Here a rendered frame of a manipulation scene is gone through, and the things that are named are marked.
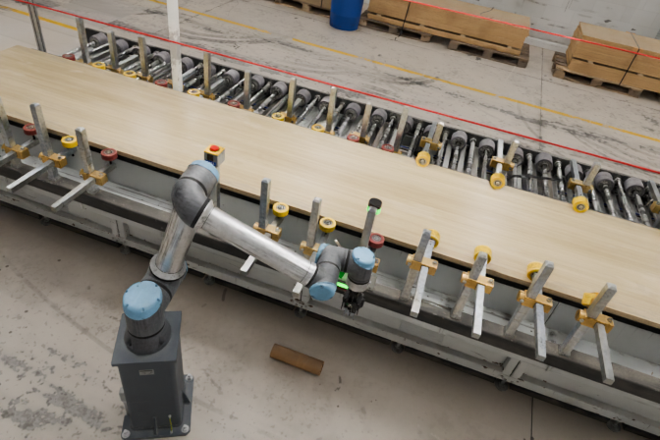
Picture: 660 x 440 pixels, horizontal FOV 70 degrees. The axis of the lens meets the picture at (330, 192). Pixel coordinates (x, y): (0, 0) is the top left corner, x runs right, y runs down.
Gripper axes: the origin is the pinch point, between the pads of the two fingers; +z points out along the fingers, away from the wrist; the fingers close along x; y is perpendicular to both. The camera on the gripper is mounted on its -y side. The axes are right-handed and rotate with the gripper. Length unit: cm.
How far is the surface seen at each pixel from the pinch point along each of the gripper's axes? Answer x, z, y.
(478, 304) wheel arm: 50, -13, -15
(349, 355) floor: 2, 83, -38
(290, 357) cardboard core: -28, 75, -18
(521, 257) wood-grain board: 69, -8, -61
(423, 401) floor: 50, 83, -27
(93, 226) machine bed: -181, 66, -51
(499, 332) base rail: 67, 13, -29
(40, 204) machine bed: -225, 66, -53
